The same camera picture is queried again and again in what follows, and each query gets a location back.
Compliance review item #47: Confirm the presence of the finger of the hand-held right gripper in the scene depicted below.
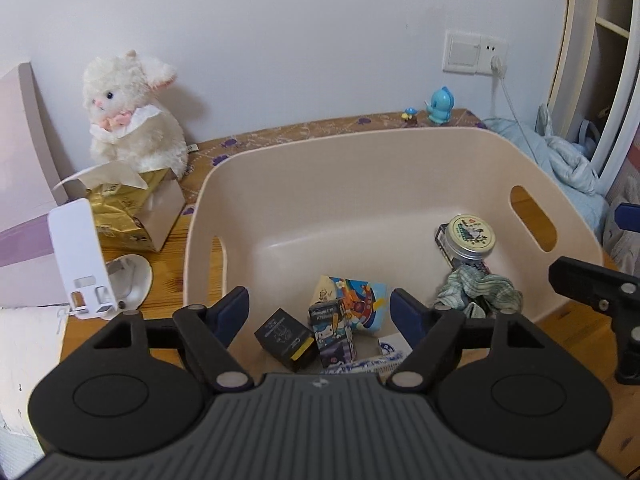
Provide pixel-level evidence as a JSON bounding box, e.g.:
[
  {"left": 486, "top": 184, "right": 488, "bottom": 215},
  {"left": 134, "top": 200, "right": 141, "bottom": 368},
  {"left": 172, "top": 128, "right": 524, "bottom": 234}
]
[
  {"left": 614, "top": 202, "right": 640, "bottom": 233},
  {"left": 548, "top": 256, "right": 640, "bottom": 386}
]

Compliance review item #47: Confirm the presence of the blue and white packet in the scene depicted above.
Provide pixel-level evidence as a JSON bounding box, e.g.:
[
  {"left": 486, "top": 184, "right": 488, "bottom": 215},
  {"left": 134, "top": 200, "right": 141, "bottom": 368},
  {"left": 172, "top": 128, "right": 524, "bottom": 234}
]
[{"left": 322, "top": 357, "right": 405, "bottom": 376}]

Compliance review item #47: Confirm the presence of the light blue blanket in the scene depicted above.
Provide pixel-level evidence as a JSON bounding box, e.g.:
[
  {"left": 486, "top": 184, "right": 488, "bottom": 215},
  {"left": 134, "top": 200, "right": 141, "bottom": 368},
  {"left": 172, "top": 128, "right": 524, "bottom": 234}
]
[{"left": 482, "top": 105, "right": 608, "bottom": 241}]

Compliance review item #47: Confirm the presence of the dark cartoon printed box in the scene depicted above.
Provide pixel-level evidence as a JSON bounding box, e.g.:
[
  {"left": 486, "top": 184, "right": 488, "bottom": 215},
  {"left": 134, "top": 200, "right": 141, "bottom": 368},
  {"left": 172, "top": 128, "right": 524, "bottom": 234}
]
[{"left": 307, "top": 297, "right": 358, "bottom": 375}]

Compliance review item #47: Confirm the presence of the white arched frame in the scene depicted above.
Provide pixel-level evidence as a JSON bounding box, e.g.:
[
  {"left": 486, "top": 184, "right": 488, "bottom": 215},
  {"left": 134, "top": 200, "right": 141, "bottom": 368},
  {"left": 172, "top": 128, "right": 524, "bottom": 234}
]
[{"left": 590, "top": 0, "right": 640, "bottom": 196}]

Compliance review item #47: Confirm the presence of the small black box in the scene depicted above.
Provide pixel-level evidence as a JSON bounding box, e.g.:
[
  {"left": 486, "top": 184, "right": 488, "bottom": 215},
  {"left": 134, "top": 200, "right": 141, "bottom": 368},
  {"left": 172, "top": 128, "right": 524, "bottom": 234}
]
[{"left": 254, "top": 308, "right": 316, "bottom": 373}]

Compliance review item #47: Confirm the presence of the white pillow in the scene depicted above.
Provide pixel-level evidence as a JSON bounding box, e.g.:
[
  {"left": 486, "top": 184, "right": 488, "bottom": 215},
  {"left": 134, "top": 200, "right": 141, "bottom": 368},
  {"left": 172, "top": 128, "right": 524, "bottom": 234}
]
[{"left": 0, "top": 305, "right": 71, "bottom": 431}]

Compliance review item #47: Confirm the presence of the white phone stand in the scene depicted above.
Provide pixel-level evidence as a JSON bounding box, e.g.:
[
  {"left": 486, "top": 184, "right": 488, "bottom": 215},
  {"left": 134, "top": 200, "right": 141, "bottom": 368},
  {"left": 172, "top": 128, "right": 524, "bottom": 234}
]
[{"left": 47, "top": 198, "right": 153, "bottom": 321}]

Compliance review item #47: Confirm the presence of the white wall switch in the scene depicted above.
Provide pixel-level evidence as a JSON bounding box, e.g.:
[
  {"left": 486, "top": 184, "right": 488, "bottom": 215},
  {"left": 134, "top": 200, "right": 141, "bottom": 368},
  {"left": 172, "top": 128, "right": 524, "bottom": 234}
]
[{"left": 442, "top": 29, "right": 483, "bottom": 75}]

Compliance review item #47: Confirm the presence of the beige plastic storage bin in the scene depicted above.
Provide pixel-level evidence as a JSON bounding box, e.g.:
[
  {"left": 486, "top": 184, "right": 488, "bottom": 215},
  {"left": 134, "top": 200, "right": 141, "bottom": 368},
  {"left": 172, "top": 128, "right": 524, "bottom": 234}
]
[{"left": 182, "top": 125, "right": 605, "bottom": 376}]

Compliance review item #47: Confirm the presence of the grey plush cloth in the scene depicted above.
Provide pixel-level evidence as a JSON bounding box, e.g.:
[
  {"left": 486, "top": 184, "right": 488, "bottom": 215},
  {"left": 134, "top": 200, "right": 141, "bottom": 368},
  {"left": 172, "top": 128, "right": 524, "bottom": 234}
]
[{"left": 602, "top": 180, "right": 640, "bottom": 271}]

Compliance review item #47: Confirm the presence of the cream shelf unit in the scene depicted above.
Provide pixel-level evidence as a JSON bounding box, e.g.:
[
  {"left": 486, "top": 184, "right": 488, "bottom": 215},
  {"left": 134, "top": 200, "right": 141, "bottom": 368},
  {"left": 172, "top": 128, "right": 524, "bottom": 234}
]
[{"left": 547, "top": 0, "right": 633, "bottom": 161}]

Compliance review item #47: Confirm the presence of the gold tissue box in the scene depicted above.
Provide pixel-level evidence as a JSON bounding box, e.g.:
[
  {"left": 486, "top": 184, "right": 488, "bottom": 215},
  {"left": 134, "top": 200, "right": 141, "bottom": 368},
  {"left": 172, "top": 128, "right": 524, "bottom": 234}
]
[{"left": 52, "top": 161, "right": 187, "bottom": 253}]

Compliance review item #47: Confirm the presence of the brown floral table runner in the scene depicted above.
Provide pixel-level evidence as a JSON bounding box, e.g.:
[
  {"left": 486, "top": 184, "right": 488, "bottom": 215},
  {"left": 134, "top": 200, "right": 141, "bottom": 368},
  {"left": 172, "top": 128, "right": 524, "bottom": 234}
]
[{"left": 177, "top": 107, "right": 488, "bottom": 206}]

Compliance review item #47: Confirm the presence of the white plug with cable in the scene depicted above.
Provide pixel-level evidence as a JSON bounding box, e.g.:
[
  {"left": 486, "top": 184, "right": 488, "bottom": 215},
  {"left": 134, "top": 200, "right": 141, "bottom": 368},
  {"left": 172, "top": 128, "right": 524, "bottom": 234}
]
[{"left": 490, "top": 55, "right": 543, "bottom": 166}]

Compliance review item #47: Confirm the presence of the green plaid scrunchie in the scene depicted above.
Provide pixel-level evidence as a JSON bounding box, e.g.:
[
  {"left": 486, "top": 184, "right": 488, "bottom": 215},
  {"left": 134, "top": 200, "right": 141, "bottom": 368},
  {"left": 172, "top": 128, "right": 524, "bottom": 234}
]
[{"left": 432, "top": 264, "right": 523, "bottom": 320}]

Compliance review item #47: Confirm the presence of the pink and purple board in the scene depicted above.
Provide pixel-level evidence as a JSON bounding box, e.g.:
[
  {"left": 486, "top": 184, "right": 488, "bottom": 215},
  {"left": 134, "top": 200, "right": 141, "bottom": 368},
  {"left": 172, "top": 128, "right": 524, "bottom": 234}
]
[{"left": 0, "top": 62, "right": 68, "bottom": 308}]

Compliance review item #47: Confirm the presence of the white wall socket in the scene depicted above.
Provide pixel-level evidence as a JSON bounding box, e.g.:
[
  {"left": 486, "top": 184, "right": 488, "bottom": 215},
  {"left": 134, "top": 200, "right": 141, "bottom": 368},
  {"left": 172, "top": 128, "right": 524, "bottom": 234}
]
[{"left": 480, "top": 35, "right": 509, "bottom": 77}]

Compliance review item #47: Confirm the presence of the round tin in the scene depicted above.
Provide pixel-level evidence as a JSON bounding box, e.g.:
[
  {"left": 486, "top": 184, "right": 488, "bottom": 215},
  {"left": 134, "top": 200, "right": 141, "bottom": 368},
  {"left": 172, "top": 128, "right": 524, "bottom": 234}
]
[{"left": 446, "top": 213, "right": 496, "bottom": 262}]

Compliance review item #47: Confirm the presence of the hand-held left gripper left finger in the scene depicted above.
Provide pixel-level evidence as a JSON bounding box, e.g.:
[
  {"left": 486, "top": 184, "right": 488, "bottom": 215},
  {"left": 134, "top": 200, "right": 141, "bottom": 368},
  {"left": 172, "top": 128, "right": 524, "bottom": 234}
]
[{"left": 92, "top": 286, "right": 254, "bottom": 392}]

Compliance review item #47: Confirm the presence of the blue bird figurine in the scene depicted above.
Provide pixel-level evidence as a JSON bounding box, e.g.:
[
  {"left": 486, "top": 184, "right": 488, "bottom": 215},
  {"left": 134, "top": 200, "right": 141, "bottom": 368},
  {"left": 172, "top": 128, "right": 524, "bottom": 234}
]
[{"left": 425, "top": 87, "right": 455, "bottom": 126}]

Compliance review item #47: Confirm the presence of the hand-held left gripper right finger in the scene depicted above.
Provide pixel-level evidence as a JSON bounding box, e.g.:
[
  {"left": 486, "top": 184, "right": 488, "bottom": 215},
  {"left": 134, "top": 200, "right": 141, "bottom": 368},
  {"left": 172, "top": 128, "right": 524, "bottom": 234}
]
[{"left": 387, "top": 287, "right": 546, "bottom": 392}]

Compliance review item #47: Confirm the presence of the white plush lamb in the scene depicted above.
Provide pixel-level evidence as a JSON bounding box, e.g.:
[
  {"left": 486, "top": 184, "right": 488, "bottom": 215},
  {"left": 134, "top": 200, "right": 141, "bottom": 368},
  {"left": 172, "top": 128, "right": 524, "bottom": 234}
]
[{"left": 81, "top": 49, "right": 190, "bottom": 178}]

